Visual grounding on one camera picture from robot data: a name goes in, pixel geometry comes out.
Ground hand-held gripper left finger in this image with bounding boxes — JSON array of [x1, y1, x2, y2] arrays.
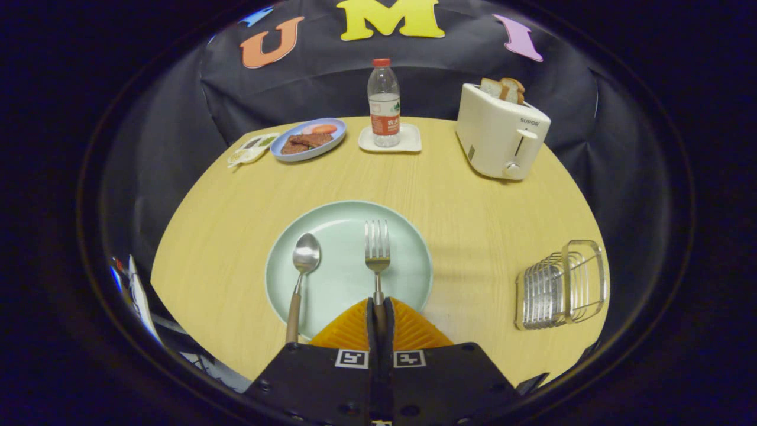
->
[[244, 297, 382, 426]]

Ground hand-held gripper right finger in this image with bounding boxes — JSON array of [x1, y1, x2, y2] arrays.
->
[[380, 297, 522, 426]]

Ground metal fork with wooden handle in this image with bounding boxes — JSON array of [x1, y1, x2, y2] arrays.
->
[[364, 219, 392, 332]]

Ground metal spoon with wooden handle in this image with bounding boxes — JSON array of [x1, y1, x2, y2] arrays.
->
[[285, 232, 322, 345]]

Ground pale green plate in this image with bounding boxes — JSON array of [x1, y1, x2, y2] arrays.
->
[[264, 200, 434, 341]]

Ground metal toast rack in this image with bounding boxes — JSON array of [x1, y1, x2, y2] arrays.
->
[[515, 240, 608, 331]]

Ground white square coaster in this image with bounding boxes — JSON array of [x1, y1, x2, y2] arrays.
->
[[358, 122, 423, 154]]

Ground blue oval plate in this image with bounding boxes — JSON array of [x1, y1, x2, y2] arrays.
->
[[270, 118, 347, 163]]

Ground brown meat slices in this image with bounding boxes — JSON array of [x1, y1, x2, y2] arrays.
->
[[281, 133, 334, 156]]

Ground white divided sauce dish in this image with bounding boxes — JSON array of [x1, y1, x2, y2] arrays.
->
[[228, 133, 280, 169]]

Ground white toaster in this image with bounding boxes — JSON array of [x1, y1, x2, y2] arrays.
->
[[455, 83, 552, 181]]

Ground clear water bottle red cap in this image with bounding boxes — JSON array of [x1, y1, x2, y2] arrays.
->
[[367, 58, 402, 148]]

